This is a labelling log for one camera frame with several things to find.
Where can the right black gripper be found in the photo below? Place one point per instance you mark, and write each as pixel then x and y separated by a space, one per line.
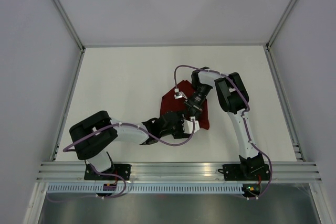
pixel 193 108

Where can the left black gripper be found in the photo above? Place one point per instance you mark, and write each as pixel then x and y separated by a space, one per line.
pixel 180 134

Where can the dark red cloth napkin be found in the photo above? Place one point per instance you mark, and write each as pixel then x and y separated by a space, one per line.
pixel 169 103

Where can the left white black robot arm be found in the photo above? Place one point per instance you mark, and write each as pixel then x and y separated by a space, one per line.
pixel 93 135

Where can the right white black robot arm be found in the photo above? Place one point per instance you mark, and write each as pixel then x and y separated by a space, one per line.
pixel 233 99

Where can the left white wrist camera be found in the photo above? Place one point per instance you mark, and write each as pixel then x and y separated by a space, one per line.
pixel 191 125

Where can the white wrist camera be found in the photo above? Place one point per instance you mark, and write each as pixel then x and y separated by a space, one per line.
pixel 179 94
pixel 191 125

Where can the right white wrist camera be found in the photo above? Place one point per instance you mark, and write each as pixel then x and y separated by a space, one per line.
pixel 179 94

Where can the white slotted cable duct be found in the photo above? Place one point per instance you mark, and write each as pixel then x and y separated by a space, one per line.
pixel 143 188

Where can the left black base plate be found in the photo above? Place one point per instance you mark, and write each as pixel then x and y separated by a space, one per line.
pixel 115 173

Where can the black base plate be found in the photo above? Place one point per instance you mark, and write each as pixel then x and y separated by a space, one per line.
pixel 115 173
pixel 233 172

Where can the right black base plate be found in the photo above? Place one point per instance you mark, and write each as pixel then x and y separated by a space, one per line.
pixel 233 172

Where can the aluminium front rail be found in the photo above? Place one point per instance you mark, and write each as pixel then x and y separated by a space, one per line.
pixel 170 172

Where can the left aluminium frame post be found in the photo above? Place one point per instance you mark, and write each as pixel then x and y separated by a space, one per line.
pixel 68 24

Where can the aluminium frame post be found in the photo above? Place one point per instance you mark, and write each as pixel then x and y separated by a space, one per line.
pixel 68 24
pixel 289 8

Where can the right aluminium frame post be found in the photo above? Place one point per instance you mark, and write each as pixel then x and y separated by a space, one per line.
pixel 289 8

